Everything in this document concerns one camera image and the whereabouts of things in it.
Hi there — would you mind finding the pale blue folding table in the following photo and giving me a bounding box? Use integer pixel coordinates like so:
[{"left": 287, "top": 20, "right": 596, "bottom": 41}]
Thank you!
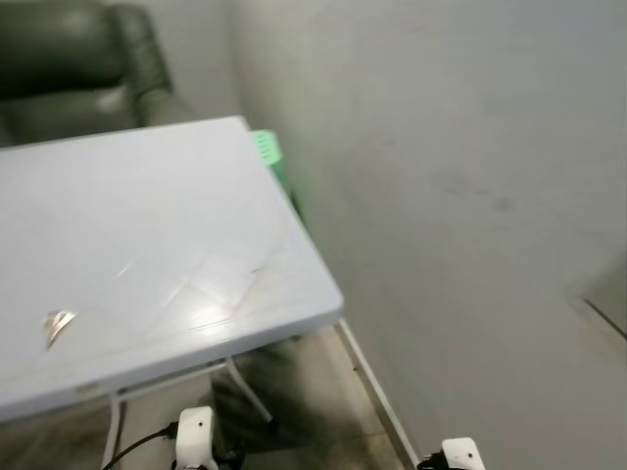
[{"left": 0, "top": 116, "right": 346, "bottom": 470}]

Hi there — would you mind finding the dark green leather armchair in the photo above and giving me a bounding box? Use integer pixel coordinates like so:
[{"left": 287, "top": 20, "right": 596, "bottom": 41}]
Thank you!
[{"left": 0, "top": 0, "right": 197, "bottom": 150}]

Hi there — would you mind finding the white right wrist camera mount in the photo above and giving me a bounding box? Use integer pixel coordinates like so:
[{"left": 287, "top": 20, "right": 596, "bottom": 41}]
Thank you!
[{"left": 441, "top": 438, "right": 487, "bottom": 470}]

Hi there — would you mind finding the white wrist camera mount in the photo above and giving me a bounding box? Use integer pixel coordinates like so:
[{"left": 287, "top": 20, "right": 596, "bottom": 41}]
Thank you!
[
  {"left": 441, "top": 438, "right": 487, "bottom": 470},
  {"left": 174, "top": 406, "right": 219, "bottom": 470}
]

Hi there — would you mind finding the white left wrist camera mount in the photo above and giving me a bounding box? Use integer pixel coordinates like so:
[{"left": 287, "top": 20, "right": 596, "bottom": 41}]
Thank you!
[{"left": 174, "top": 406, "right": 219, "bottom": 470}]

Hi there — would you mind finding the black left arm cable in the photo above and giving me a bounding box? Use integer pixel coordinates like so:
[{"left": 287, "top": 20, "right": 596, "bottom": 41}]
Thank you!
[{"left": 102, "top": 422, "right": 180, "bottom": 470}]

